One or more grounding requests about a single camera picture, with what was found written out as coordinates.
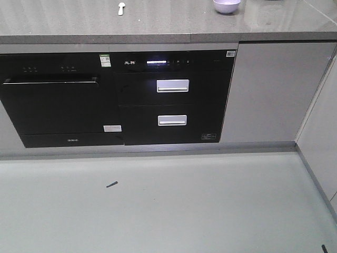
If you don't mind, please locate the purple plastic bowl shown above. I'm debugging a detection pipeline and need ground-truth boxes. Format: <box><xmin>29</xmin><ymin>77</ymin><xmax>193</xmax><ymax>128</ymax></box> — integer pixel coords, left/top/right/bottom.
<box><xmin>213</xmin><ymin>0</ymin><xmax>241</xmax><ymax>14</ymax></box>

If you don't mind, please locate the black two-drawer sterilizer cabinet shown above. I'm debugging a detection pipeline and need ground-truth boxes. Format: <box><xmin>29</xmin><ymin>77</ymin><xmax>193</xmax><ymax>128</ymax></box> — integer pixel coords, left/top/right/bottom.
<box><xmin>111</xmin><ymin>50</ymin><xmax>236</xmax><ymax>145</ymax></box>

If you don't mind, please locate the silver upper drawer handle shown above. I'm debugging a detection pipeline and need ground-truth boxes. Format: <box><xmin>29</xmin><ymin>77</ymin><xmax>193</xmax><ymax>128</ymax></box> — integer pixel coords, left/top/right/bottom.
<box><xmin>156</xmin><ymin>79</ymin><xmax>190</xmax><ymax>93</ymax></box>

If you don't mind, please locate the grey cabinet door panel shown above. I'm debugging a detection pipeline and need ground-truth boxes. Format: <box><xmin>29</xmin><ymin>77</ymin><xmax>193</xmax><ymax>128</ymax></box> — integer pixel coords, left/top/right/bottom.
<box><xmin>221</xmin><ymin>42</ymin><xmax>336</xmax><ymax>143</ymax></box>

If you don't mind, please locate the black built-in dishwasher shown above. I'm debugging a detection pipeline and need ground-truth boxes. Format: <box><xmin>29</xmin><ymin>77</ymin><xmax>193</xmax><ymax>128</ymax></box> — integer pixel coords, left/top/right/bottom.
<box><xmin>1</xmin><ymin>53</ymin><xmax>124</xmax><ymax>148</ymax></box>

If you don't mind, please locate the mint green plastic spoon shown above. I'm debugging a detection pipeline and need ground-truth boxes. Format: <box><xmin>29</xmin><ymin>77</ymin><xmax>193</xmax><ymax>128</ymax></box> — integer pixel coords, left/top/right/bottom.
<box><xmin>118</xmin><ymin>2</ymin><xmax>126</xmax><ymax>16</ymax></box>

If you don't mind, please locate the silver lower drawer handle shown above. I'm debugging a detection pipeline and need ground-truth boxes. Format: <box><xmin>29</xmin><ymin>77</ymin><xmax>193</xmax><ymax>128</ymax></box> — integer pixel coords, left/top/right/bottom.
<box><xmin>157</xmin><ymin>115</ymin><xmax>187</xmax><ymax>127</ymax></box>

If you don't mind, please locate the silver drawer handle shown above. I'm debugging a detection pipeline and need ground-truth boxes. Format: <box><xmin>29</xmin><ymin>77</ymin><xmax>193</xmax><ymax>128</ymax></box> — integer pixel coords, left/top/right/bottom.
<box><xmin>157</xmin><ymin>115</ymin><xmax>187</xmax><ymax>127</ymax></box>
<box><xmin>156</xmin><ymin>79</ymin><xmax>190</xmax><ymax>93</ymax></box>

